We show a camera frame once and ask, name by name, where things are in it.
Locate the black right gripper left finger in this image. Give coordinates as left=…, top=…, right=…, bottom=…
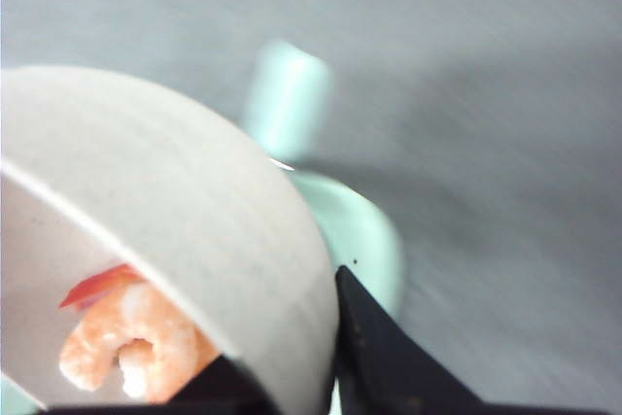
left=43, top=357, right=280, bottom=415

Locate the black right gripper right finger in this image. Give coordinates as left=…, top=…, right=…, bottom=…
left=335, top=265, right=601, bottom=415

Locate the mint green breakfast maker base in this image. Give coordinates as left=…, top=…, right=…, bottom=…
left=1, top=173, right=403, bottom=414

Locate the black round frying pan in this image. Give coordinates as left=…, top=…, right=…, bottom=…
left=241, top=41, right=332, bottom=172

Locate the beige ribbed bowl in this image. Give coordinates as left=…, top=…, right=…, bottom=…
left=1, top=66, right=338, bottom=414

